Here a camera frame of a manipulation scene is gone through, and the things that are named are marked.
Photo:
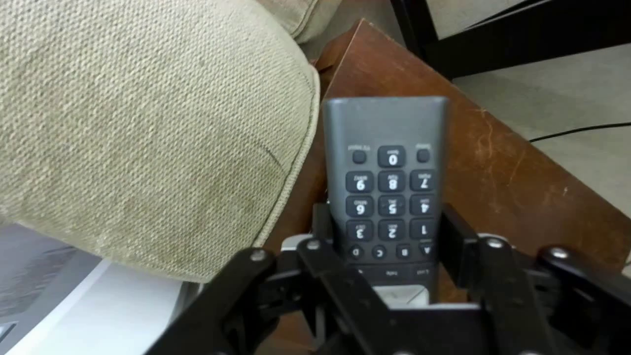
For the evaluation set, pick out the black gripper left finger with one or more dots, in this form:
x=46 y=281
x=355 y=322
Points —
x=263 y=296

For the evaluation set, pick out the dark brown wooden table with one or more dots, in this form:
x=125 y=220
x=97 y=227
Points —
x=513 y=178

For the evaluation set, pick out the dark grey remote control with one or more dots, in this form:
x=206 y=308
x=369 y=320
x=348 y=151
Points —
x=387 y=131

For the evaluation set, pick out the white portable air conditioner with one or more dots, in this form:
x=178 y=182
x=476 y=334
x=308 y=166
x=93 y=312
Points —
x=99 y=308

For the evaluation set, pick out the beige fabric sofa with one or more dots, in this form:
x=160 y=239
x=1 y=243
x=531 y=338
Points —
x=145 y=131

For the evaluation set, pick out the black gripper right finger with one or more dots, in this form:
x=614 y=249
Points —
x=505 y=296

